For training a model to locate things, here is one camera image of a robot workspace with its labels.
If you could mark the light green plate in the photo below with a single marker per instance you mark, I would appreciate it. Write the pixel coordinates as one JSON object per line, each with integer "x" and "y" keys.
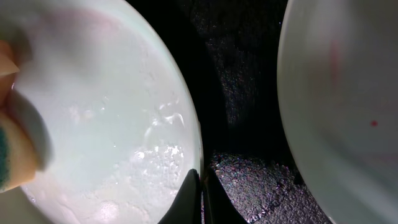
{"x": 337, "y": 90}
{"x": 107, "y": 109}

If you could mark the round black tray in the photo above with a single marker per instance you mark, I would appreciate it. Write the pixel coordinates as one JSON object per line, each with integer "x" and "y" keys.
{"x": 227, "y": 53}

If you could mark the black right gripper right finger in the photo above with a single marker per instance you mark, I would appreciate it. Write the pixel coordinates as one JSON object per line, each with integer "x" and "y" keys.
{"x": 217, "y": 205}

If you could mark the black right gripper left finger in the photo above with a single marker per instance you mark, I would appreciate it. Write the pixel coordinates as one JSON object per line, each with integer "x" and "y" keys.
{"x": 186, "y": 207}

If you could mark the green and yellow sponge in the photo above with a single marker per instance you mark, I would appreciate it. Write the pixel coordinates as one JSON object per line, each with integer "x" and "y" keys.
{"x": 19, "y": 161}

